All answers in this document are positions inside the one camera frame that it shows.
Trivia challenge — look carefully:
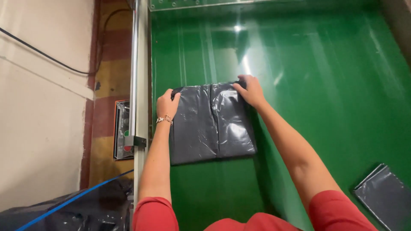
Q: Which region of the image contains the person's right hand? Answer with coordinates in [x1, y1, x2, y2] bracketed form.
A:
[232, 75, 267, 108]

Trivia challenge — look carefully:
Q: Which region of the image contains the person's left hand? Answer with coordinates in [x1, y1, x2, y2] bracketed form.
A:
[156, 89, 181, 122]

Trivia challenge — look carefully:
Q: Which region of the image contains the control panel with buttons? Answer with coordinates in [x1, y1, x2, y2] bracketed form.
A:
[113, 100, 135, 161]

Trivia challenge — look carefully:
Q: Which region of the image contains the person's red shirt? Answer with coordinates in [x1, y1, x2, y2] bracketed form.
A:
[132, 190, 379, 231]

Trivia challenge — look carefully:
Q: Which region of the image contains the blue tape strip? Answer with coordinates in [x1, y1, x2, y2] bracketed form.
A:
[16, 169, 134, 231]

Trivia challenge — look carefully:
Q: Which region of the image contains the dark plastic bag heap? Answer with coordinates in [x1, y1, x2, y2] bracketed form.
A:
[0, 178, 134, 231]

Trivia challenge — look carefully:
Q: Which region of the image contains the small grey plastic-wrapped package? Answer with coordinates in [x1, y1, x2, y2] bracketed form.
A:
[353, 164, 411, 231]

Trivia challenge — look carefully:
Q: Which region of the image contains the gold wrist bracelet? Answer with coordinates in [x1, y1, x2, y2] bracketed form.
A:
[156, 114, 173, 126]

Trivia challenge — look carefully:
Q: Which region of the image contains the black rail bracket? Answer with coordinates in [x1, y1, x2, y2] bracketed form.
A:
[124, 135, 147, 148]

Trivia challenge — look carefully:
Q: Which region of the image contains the chrome vertical rail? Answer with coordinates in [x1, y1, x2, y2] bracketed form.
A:
[129, 0, 141, 137]

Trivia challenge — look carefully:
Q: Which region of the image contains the black wall cable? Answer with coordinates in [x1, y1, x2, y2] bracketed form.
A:
[0, 0, 133, 77]

